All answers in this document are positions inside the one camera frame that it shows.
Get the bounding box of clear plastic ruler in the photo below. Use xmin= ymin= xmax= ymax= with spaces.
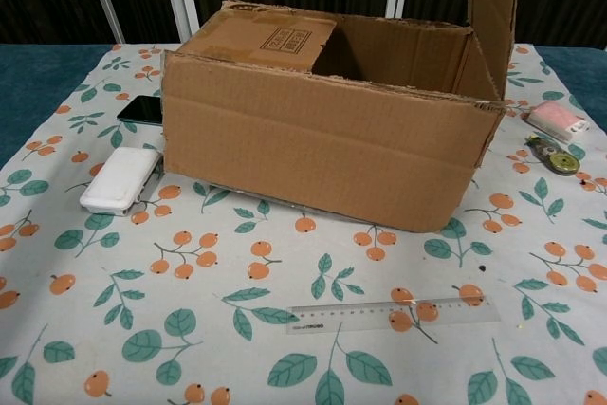
xmin=285 ymin=296 xmax=503 ymax=336

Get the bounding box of pink and white eraser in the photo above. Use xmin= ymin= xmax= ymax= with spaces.
xmin=521 ymin=101 xmax=592 ymax=144

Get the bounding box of brown cardboard shipping box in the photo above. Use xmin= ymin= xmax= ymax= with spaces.
xmin=159 ymin=0 xmax=523 ymax=235

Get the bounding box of black smartphone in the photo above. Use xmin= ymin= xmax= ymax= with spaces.
xmin=117 ymin=95 xmax=165 ymax=125

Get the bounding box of white power bank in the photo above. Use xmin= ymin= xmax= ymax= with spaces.
xmin=79 ymin=146 xmax=162 ymax=217

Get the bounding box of orange fruit print tablecloth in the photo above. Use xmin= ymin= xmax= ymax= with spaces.
xmin=0 ymin=42 xmax=607 ymax=405

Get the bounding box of green correction tape dispenser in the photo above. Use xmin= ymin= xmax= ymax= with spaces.
xmin=524 ymin=137 xmax=580 ymax=177

